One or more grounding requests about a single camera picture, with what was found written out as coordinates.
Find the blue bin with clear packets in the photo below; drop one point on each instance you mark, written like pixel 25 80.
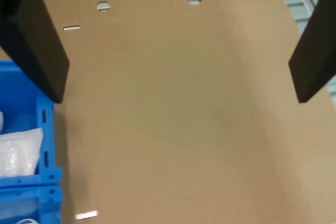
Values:
pixel 15 98

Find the crinkled clear bag packet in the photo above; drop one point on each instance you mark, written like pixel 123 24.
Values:
pixel 18 153

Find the brown cardboard sheet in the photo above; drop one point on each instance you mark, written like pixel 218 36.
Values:
pixel 170 103

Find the blue bin with face masks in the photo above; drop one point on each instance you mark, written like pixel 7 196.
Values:
pixel 52 203

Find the light face mask stack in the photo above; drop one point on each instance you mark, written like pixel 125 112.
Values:
pixel 15 208

